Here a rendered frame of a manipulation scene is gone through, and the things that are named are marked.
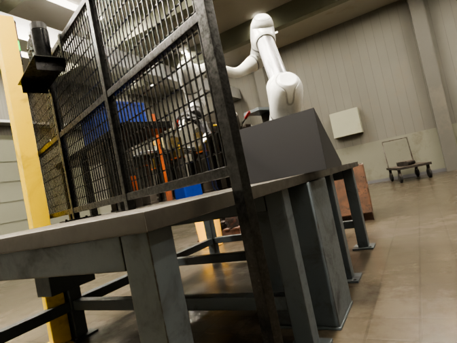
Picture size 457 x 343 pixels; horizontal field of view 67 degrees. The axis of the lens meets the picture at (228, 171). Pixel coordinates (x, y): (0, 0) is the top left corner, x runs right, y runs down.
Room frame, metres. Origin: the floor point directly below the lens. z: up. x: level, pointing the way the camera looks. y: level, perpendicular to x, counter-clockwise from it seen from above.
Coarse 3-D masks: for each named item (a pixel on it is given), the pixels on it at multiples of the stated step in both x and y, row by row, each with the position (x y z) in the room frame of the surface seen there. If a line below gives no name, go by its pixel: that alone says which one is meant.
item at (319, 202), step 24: (288, 192) 1.58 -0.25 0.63; (312, 192) 1.55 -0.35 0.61; (264, 216) 1.65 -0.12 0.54; (312, 216) 1.54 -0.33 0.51; (264, 240) 1.67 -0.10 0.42; (312, 240) 1.55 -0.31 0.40; (336, 240) 1.75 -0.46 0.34; (312, 264) 1.56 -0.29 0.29; (336, 264) 1.67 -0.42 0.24; (312, 288) 1.57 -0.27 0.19; (336, 288) 1.59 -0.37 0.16; (288, 312) 1.64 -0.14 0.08; (336, 312) 1.54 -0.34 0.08
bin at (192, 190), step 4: (196, 184) 1.67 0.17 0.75; (200, 184) 1.68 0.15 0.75; (184, 188) 1.62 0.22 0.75; (188, 188) 1.64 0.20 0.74; (192, 188) 1.65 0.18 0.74; (196, 188) 1.66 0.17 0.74; (200, 188) 1.68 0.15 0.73; (176, 192) 1.67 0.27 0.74; (180, 192) 1.65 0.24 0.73; (184, 192) 1.62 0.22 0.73; (188, 192) 1.63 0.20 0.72; (192, 192) 1.65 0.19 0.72; (196, 192) 1.66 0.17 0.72; (200, 192) 1.68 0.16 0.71; (176, 196) 1.68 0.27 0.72; (180, 196) 1.65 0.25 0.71; (184, 196) 1.63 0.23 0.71; (188, 196) 1.63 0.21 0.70; (192, 196) 1.65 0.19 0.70
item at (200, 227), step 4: (216, 220) 4.41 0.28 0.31; (196, 224) 4.43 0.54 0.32; (200, 224) 4.37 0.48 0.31; (216, 224) 4.41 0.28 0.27; (196, 228) 4.47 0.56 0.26; (200, 228) 4.38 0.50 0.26; (204, 228) 4.36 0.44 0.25; (216, 228) 4.40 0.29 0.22; (220, 228) 4.49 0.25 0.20; (200, 232) 4.40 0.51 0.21; (204, 232) 4.37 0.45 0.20; (216, 232) 4.39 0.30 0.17; (220, 232) 4.46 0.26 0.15; (200, 236) 4.41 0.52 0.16; (204, 236) 4.37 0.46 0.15; (200, 240) 4.43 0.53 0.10; (220, 244) 4.43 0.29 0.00
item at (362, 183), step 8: (360, 168) 3.89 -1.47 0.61; (360, 176) 3.89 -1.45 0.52; (336, 184) 4.00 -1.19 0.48; (344, 184) 3.96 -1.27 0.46; (360, 184) 3.90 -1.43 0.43; (344, 192) 3.97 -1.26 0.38; (360, 192) 3.91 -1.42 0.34; (368, 192) 3.89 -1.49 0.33; (344, 200) 3.98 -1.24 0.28; (360, 200) 3.91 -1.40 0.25; (368, 200) 3.89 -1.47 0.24; (344, 208) 3.99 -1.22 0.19; (368, 208) 3.89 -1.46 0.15; (344, 216) 4.00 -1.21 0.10; (368, 216) 3.99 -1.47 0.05
